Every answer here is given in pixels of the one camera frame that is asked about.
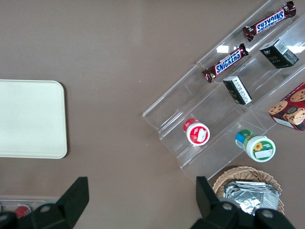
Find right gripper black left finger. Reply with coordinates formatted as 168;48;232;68
30;176;90;229

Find foil container stack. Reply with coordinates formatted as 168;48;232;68
224;180;282;215

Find cream rectangular tray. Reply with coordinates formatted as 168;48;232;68
0;80;68;159

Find clear acrylic stepped display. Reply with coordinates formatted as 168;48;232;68
142;0;305;182

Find green lid cup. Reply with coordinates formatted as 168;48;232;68
235;129;276;163

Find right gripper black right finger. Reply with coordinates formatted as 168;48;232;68
190;176;257;229

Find light wicker basket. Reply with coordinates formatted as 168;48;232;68
212;166;285;217

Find red cola bottle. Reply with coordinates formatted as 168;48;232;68
14;206;31;219

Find red cookie box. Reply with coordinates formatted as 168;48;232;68
268;82;305;132

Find Snickers chocolate bar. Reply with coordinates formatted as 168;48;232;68
242;1;297;42
202;42;250;83

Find red lid cup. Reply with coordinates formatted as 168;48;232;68
183;117;211;146

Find small black box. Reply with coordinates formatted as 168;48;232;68
223;75;253;106
259;39;300;70

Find clear acrylic bottle rack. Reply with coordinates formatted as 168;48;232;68
0;195;59;214

